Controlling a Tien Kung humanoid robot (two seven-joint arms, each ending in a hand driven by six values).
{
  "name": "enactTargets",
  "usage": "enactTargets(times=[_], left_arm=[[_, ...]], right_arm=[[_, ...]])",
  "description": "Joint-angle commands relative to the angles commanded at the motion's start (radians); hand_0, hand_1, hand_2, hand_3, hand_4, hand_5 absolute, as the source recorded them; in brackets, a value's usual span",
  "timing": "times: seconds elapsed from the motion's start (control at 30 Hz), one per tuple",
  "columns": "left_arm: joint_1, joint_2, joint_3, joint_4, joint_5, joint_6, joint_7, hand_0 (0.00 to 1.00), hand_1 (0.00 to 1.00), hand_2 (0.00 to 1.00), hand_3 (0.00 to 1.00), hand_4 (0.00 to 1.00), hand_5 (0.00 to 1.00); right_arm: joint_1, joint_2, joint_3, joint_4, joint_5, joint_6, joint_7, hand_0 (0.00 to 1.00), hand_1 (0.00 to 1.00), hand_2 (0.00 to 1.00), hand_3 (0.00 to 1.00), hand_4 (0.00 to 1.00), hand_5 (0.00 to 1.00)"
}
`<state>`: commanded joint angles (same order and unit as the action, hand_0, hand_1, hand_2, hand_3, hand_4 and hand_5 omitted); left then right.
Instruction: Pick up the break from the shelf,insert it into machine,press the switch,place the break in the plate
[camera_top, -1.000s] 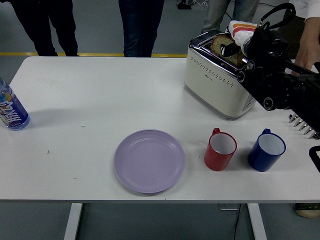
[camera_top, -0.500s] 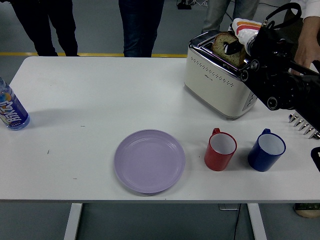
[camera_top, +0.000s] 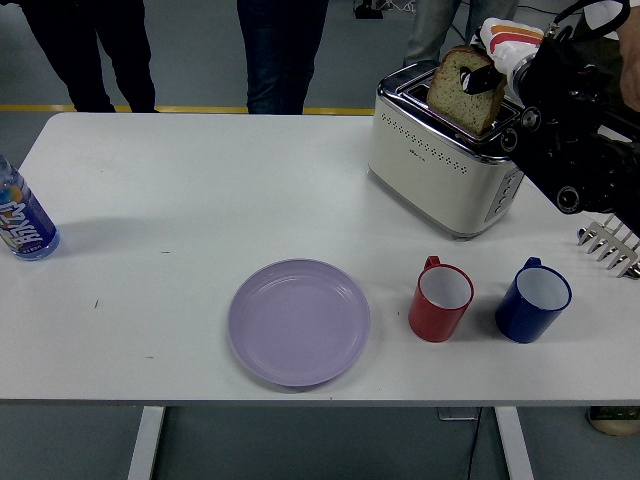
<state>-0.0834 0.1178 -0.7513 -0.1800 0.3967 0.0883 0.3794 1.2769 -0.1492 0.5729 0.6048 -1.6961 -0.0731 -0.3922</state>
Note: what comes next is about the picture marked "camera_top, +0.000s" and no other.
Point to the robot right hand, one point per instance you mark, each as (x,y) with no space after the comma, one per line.
(510,40)

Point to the slice of brown bread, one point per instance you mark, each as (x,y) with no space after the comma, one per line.
(465,107)

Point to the cream and chrome toaster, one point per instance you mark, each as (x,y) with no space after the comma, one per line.
(425,175)

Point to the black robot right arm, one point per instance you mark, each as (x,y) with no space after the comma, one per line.
(570,130)

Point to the person's forearm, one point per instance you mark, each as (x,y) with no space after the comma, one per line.
(631,60)

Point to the lilac round plate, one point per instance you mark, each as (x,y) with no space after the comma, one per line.
(299,322)

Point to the person in grey trousers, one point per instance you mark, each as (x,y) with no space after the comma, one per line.
(430,30)

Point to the person in olive trousers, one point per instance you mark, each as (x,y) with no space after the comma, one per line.
(607,15)

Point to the black power strip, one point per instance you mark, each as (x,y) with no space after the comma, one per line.
(367,11)

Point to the white paper sheet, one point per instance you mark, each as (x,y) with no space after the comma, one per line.
(545,215)

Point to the metal toast rack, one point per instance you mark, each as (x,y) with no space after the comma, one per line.
(610,245)

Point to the person in blue jeans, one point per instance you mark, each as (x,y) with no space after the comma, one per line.
(280,55)

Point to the blue enamel mug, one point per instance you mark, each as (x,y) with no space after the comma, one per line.
(520,320)

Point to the red enamel mug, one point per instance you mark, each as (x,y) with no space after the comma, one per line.
(432,320)

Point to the grey box under table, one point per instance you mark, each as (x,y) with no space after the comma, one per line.
(457,414)

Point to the black table control panel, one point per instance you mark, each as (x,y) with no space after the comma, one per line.
(615,412)

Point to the beige shoe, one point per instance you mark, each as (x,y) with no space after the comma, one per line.
(615,427)

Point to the white table leg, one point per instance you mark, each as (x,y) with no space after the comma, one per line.
(146,445)
(515,445)

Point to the person in black trousers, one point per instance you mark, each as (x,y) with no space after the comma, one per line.
(100,55)

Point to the blue-label plastic drink bottle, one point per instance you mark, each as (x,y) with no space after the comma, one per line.
(27,220)

